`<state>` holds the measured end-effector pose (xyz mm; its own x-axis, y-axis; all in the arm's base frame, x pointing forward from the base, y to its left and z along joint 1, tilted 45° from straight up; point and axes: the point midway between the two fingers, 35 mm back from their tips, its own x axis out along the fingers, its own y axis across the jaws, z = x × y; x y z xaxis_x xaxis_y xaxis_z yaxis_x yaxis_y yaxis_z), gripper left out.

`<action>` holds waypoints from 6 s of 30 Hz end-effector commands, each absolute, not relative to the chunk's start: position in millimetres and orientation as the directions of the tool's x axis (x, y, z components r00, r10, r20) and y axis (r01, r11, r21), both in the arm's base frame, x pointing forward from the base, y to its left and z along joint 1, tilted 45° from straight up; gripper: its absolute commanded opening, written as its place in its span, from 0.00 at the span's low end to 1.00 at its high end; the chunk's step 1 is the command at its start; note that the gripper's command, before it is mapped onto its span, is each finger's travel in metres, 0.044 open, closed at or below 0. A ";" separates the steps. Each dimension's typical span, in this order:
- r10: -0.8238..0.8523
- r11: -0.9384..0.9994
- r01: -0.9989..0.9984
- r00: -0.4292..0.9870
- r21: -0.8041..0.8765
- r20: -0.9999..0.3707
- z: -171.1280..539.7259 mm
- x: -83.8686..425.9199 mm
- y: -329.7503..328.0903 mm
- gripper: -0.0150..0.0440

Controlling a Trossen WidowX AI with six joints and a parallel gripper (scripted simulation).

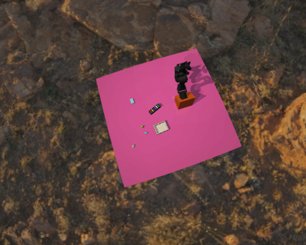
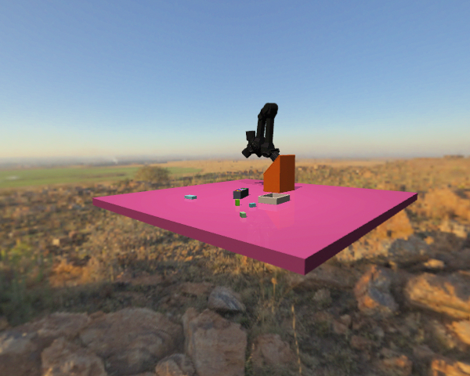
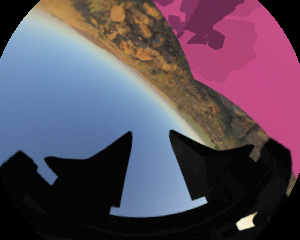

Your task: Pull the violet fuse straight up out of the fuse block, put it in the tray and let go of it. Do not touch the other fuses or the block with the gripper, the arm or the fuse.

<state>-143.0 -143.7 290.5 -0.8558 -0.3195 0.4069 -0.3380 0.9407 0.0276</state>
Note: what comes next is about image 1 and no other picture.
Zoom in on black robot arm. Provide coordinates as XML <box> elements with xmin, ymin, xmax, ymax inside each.
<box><xmin>174</xmin><ymin>66</ymin><xmax>189</xmax><ymax>100</ymax></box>

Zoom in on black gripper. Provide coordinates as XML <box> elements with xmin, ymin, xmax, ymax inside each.
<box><xmin>177</xmin><ymin>61</ymin><xmax>191</xmax><ymax>72</ymax></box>

